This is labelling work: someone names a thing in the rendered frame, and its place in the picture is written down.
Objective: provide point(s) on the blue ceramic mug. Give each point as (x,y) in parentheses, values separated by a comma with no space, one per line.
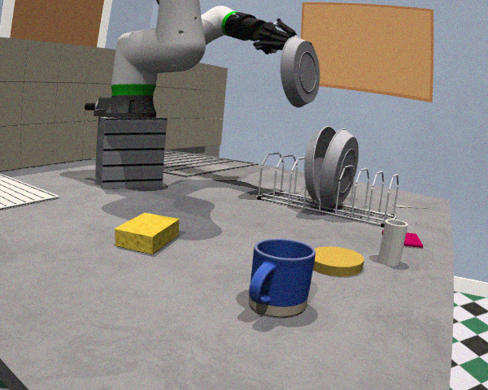
(283,280)

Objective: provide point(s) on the yellow sponge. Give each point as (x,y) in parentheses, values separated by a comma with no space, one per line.
(147,233)

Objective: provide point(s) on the pink square tile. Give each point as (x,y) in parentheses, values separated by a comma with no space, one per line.
(412,240)

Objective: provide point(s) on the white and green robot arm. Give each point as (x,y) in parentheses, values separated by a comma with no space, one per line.
(175,45)

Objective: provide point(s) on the cream ribbed draining mat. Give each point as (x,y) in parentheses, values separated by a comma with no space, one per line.
(12,198)

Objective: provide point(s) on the yellow flat disc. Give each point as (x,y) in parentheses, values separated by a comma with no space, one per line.
(336,261)

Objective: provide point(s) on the silver wire dish rack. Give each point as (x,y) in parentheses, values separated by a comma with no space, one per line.
(259,197)

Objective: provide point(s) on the grey cup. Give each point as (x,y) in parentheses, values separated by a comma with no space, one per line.
(392,242)

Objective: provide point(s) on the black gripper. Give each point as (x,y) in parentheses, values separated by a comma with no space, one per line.
(265,34)

